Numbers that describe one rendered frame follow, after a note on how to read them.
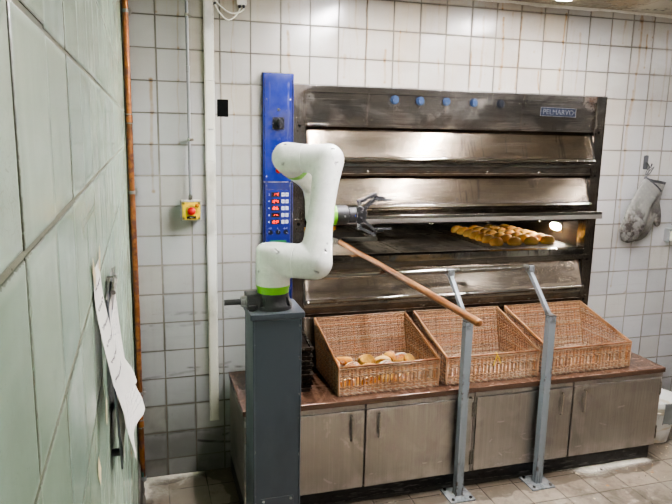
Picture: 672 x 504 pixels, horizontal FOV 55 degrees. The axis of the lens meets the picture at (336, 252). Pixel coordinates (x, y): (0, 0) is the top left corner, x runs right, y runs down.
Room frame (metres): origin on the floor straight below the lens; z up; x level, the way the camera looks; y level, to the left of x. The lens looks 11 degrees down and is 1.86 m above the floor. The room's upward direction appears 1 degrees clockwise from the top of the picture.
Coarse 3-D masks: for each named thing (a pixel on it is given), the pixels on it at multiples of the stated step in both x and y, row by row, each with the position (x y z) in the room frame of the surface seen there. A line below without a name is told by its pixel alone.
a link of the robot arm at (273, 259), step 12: (264, 252) 2.32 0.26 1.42; (276, 252) 2.31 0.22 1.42; (288, 252) 2.31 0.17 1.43; (264, 264) 2.32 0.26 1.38; (276, 264) 2.31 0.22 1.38; (288, 264) 2.30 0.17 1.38; (264, 276) 2.32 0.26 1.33; (276, 276) 2.32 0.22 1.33; (288, 276) 2.32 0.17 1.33; (264, 288) 2.32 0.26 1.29; (276, 288) 2.32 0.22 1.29; (288, 288) 2.36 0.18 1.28
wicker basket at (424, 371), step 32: (320, 320) 3.42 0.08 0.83; (352, 320) 3.48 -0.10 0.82; (384, 320) 3.53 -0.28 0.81; (320, 352) 3.28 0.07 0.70; (352, 352) 3.43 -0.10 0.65; (384, 352) 3.48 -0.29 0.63; (416, 352) 3.40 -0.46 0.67; (352, 384) 3.00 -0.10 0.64; (384, 384) 3.05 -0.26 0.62; (416, 384) 3.13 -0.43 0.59
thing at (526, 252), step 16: (336, 256) 3.51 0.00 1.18; (352, 256) 3.52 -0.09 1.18; (384, 256) 3.57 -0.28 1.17; (400, 256) 3.60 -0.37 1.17; (416, 256) 3.62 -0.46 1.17; (432, 256) 3.65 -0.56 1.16; (448, 256) 3.68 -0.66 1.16; (464, 256) 3.71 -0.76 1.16; (480, 256) 3.74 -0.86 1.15; (496, 256) 3.78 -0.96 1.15; (512, 256) 3.81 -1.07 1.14; (528, 256) 3.84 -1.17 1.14
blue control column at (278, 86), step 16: (272, 80) 3.35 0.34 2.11; (288, 80) 3.37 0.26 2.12; (272, 96) 3.35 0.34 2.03; (288, 96) 3.37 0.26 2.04; (272, 112) 3.35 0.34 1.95; (288, 112) 3.37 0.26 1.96; (272, 128) 3.35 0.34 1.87; (288, 128) 3.37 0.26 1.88; (272, 144) 3.35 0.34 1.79; (272, 176) 3.35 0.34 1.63
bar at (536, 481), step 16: (352, 272) 3.13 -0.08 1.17; (368, 272) 3.15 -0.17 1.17; (384, 272) 3.17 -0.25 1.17; (400, 272) 3.19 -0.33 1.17; (416, 272) 3.22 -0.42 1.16; (432, 272) 3.24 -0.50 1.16; (448, 272) 3.27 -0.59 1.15; (464, 272) 3.30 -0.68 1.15; (528, 272) 3.42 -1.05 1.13; (544, 304) 3.26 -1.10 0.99; (464, 320) 3.08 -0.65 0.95; (464, 336) 3.06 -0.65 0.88; (544, 336) 3.23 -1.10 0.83; (464, 352) 3.06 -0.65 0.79; (544, 352) 3.21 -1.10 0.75; (464, 368) 3.06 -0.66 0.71; (544, 368) 3.20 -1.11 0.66; (464, 384) 3.06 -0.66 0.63; (544, 384) 3.19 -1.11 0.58; (464, 400) 3.06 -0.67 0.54; (544, 400) 3.20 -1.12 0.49; (464, 416) 3.06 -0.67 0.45; (544, 416) 3.20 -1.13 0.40; (464, 432) 3.06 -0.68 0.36; (544, 432) 3.20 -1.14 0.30; (464, 448) 3.06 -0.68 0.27; (544, 448) 3.20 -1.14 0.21; (528, 480) 3.23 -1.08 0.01; (544, 480) 3.23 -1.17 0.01; (448, 496) 3.05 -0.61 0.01; (464, 496) 3.06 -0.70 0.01
